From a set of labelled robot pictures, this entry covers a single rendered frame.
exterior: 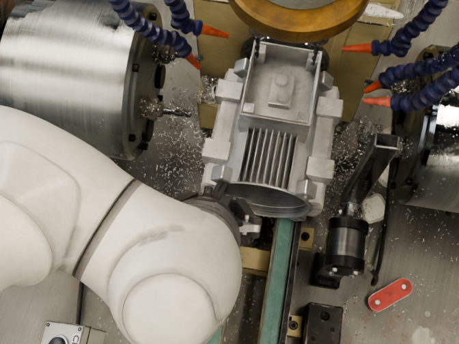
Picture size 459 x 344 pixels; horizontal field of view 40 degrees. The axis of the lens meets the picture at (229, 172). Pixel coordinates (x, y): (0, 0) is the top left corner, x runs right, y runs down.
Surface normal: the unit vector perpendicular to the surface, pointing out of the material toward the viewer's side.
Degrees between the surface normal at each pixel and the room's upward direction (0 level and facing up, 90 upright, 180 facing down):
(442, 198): 81
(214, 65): 90
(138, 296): 28
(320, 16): 0
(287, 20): 0
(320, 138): 0
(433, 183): 66
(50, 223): 50
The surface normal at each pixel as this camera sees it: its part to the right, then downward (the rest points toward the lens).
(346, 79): -0.17, 0.93
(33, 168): 0.34, -0.55
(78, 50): -0.03, -0.18
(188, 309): 0.15, 0.10
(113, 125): -0.15, 0.62
